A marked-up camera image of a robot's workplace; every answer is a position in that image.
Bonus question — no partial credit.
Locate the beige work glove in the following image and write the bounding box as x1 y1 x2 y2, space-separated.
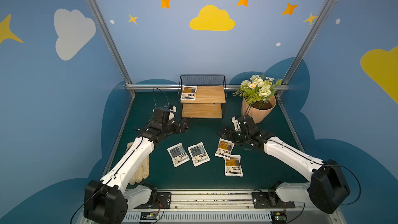
129 156 149 185

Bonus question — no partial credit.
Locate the grey coffee bag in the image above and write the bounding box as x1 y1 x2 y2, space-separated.
167 143 190 168
188 142 210 167

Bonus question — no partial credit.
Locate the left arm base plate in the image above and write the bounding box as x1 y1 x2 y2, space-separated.
135 192 172 209

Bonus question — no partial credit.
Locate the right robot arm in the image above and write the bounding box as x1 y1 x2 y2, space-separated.
218 115 350 214

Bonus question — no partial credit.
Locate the green circuit board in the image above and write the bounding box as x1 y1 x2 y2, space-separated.
271 212 287 224
140 212 158 222

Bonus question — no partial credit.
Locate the flower pot with white flowers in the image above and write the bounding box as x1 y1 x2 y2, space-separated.
233 74 282 124

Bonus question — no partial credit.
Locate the two-tier wooden wire shelf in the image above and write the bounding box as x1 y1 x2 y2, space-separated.
178 74 226 119

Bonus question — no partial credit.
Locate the right green circuit board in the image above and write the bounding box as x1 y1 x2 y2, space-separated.
271 212 287 224

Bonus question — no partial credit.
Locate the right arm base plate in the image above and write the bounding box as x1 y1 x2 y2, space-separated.
251 190 295 209

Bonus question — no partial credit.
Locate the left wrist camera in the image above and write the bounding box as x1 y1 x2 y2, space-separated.
168 104 177 121

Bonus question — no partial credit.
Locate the orange coffee bag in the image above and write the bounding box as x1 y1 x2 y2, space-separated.
224 155 243 177
215 139 235 159
180 86 198 101

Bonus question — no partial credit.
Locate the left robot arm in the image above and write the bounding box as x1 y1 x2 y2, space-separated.
83 104 189 224

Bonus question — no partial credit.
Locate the left green circuit board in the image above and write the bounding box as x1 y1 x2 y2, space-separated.
140 212 158 222

